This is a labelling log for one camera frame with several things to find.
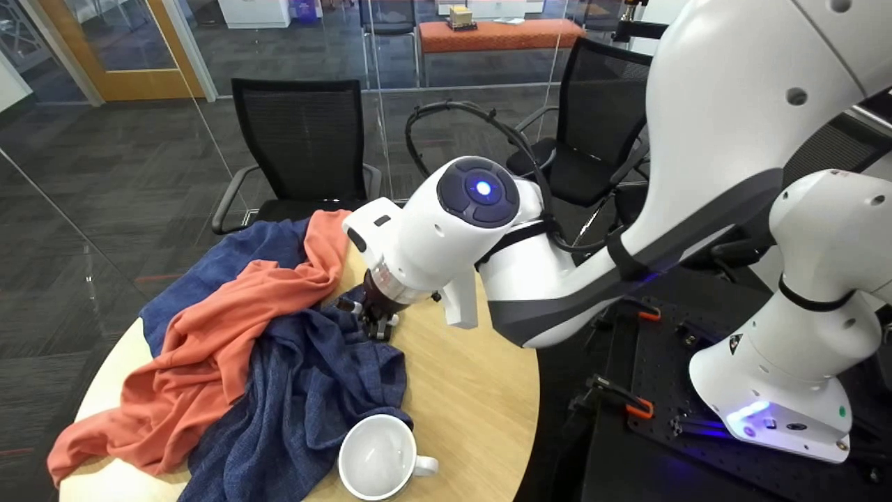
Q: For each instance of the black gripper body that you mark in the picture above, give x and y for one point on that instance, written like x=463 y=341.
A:
x=373 y=309

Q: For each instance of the white and green mug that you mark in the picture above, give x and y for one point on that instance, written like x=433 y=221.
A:
x=381 y=454

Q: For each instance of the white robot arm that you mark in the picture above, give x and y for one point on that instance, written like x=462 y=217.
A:
x=732 y=92

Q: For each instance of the blue towel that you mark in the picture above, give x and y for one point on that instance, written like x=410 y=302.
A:
x=314 y=375

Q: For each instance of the black office chair far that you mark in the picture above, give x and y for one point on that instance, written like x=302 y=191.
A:
x=308 y=141

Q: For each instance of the black office chair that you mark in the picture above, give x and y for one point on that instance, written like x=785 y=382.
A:
x=593 y=159
x=308 y=141

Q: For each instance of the orange towel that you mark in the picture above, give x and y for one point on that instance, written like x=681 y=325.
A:
x=203 y=366

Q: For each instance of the black office chair middle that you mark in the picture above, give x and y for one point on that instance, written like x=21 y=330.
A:
x=593 y=159

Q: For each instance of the orange black clamp upper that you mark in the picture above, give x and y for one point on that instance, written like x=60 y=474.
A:
x=640 y=309

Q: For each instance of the orange black clamp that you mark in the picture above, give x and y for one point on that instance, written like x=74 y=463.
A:
x=604 y=389
x=640 y=309

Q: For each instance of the orange black clamp lower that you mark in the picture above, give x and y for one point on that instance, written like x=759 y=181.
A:
x=604 y=389

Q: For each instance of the orange bench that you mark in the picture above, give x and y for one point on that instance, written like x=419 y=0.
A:
x=533 y=35

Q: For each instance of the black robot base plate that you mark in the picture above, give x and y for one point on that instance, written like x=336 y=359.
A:
x=683 y=453

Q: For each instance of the wooden door frame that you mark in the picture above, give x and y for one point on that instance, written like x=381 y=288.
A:
x=126 y=49

